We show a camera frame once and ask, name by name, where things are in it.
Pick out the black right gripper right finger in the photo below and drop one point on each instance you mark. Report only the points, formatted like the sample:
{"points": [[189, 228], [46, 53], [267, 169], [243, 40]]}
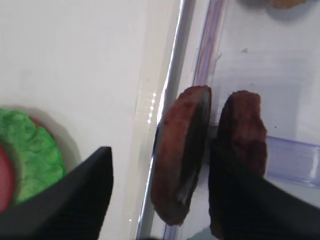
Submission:
{"points": [[244, 206]]}

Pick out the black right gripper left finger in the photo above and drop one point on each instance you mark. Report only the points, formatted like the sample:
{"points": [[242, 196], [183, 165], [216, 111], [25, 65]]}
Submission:
{"points": [[74, 208]]}

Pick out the brown meat patty front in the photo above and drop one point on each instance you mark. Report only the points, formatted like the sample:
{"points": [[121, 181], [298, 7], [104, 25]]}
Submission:
{"points": [[179, 154]]}

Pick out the brown meat patty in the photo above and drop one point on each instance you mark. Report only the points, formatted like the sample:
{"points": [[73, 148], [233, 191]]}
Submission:
{"points": [[242, 132], [179, 154]]}

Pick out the brown meat patty rear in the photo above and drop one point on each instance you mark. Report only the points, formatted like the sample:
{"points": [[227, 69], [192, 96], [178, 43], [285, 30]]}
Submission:
{"points": [[242, 132]]}

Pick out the green lettuce leaf on tray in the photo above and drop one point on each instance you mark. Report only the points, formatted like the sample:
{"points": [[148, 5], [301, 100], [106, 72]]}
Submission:
{"points": [[36, 156]]}

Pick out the red tomato slice on tray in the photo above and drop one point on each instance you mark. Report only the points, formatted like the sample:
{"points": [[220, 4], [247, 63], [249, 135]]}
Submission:
{"points": [[7, 179]]}

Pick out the clear patty holder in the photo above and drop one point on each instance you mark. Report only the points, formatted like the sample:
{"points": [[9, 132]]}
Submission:
{"points": [[293, 161]]}

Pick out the white rectangular tray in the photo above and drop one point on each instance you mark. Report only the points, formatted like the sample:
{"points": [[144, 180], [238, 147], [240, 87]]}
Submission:
{"points": [[93, 72]]}

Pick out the tan bun half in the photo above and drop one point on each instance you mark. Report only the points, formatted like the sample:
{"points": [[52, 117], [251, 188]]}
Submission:
{"points": [[285, 4]]}

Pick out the clear right rail strip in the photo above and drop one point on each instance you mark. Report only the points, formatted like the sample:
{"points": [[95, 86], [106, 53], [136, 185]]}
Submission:
{"points": [[194, 53]]}

